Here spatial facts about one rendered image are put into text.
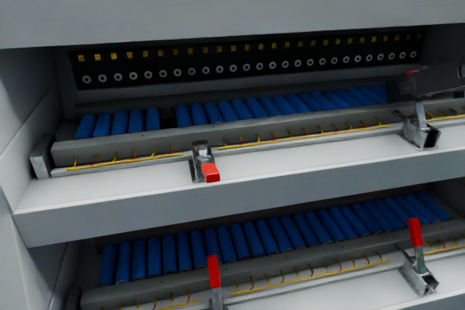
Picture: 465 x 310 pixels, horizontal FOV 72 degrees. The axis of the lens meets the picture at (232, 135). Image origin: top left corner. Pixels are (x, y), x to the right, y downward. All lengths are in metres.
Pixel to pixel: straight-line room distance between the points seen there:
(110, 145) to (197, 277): 0.20
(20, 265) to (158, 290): 0.16
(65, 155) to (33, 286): 0.13
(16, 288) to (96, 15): 0.26
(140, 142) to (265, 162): 0.14
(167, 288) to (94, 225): 0.14
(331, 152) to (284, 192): 0.08
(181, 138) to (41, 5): 0.18
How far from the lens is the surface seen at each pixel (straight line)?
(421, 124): 0.45
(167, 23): 0.33
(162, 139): 0.37
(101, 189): 0.35
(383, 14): 0.41
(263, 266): 0.45
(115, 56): 0.47
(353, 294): 0.48
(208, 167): 0.29
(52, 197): 0.36
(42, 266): 0.42
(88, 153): 0.39
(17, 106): 0.40
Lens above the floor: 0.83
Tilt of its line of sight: 9 degrees down
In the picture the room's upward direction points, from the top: 5 degrees counter-clockwise
